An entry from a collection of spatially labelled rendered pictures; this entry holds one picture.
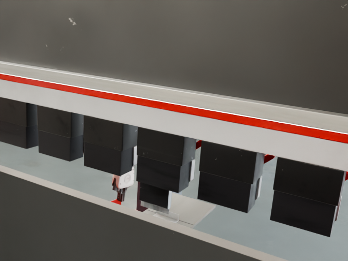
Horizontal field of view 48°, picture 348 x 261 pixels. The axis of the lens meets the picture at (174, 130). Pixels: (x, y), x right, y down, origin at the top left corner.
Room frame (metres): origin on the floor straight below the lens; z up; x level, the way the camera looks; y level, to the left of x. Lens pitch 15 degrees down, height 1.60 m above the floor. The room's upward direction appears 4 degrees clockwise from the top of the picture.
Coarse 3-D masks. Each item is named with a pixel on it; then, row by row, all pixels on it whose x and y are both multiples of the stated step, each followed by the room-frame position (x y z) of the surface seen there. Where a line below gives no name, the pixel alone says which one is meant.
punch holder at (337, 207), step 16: (288, 160) 0.88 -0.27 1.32; (288, 176) 0.88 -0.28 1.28; (304, 176) 0.86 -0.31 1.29; (320, 176) 0.85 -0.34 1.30; (336, 176) 0.83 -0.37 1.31; (288, 192) 0.88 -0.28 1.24; (304, 192) 0.86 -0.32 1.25; (320, 192) 0.84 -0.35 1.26; (336, 192) 0.83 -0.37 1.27; (272, 208) 0.89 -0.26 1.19; (288, 208) 0.87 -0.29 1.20; (304, 208) 0.86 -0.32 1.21; (320, 208) 0.84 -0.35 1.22; (336, 208) 0.85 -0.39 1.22; (288, 224) 0.87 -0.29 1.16; (304, 224) 0.85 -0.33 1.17; (320, 224) 0.84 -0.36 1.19
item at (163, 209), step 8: (144, 184) 1.10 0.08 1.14; (144, 192) 1.10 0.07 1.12; (152, 192) 1.09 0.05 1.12; (160, 192) 1.07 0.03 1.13; (168, 192) 1.06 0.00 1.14; (144, 200) 1.10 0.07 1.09; (152, 200) 1.09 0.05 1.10; (160, 200) 1.07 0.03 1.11; (168, 200) 1.06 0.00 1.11; (152, 208) 1.10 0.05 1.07; (160, 208) 1.08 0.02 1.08; (168, 208) 1.07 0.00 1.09
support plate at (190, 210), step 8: (176, 200) 1.31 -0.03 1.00; (184, 200) 1.32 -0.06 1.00; (192, 200) 1.32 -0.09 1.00; (176, 208) 1.25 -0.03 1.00; (184, 208) 1.25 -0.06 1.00; (192, 208) 1.26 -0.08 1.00; (200, 208) 1.26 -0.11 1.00; (208, 208) 1.27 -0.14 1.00; (184, 216) 1.19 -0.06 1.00; (192, 216) 1.20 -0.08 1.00; (200, 216) 1.20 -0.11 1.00; (184, 224) 1.14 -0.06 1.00
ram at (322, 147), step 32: (0, 96) 1.35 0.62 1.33; (32, 96) 1.28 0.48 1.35; (64, 96) 1.21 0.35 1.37; (96, 96) 1.15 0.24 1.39; (128, 96) 1.10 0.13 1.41; (160, 128) 1.05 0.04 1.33; (192, 128) 1.00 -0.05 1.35; (224, 128) 0.96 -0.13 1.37; (256, 128) 0.92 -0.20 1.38; (288, 128) 0.89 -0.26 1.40; (320, 160) 0.85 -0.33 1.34
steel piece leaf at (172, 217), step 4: (156, 212) 1.20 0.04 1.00; (160, 212) 1.19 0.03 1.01; (156, 216) 1.17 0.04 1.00; (160, 216) 1.17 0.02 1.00; (164, 216) 1.18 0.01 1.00; (168, 216) 1.18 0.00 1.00; (172, 216) 1.17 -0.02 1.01; (176, 216) 1.16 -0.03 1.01; (168, 220) 1.15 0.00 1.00; (172, 220) 1.16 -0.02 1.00; (176, 220) 1.16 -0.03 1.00
